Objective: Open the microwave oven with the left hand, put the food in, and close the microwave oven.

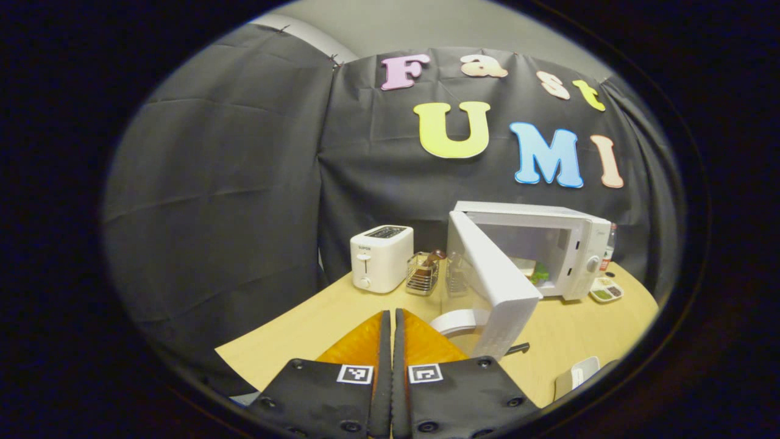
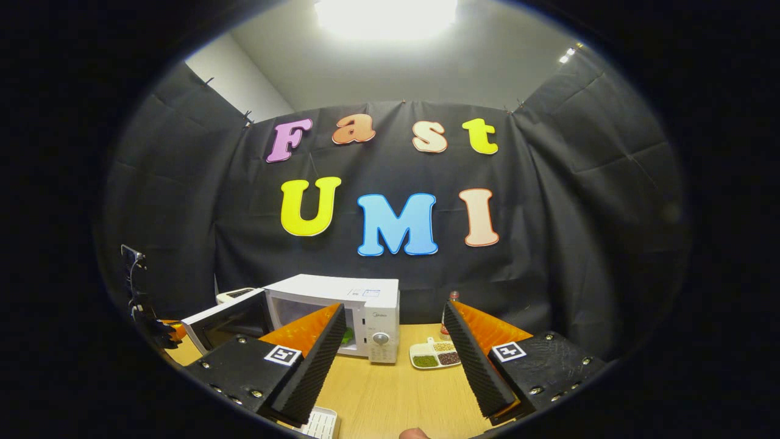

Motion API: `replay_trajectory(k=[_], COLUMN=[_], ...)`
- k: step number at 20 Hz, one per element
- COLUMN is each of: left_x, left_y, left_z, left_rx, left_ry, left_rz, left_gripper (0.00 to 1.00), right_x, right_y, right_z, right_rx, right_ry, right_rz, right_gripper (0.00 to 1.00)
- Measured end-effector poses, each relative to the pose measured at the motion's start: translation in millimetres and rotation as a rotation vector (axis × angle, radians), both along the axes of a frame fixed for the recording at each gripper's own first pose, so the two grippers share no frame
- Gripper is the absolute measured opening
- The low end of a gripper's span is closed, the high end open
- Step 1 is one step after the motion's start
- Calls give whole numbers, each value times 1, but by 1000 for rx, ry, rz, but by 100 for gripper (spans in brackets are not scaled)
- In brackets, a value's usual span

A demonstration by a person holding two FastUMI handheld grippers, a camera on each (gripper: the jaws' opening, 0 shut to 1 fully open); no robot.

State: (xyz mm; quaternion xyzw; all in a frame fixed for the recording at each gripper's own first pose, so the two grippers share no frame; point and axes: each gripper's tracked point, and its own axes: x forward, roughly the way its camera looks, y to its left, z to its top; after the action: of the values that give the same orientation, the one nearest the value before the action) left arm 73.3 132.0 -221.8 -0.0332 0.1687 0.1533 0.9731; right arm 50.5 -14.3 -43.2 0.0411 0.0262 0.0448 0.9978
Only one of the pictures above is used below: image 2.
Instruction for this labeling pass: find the white toaster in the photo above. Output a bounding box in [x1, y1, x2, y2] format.
[216, 287, 257, 304]

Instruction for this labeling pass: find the black backdrop cloth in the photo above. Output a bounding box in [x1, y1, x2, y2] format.
[94, 37, 692, 360]

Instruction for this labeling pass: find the white divided dish of beans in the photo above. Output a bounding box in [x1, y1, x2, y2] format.
[409, 337, 462, 370]

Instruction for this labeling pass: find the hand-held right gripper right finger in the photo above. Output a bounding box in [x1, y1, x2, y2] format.
[443, 299, 609, 426]

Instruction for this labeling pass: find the white microwave oven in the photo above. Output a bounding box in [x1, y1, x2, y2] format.
[182, 274, 401, 365]

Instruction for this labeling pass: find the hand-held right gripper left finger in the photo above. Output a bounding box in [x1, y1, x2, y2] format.
[183, 303, 347, 427]

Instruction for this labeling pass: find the white square plate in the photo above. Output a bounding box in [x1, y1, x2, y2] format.
[292, 407, 339, 439]

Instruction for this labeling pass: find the large ceiling light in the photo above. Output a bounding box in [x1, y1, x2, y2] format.
[314, 0, 458, 40]

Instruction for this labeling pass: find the clear water bottle red label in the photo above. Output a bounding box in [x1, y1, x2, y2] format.
[440, 291, 461, 341]

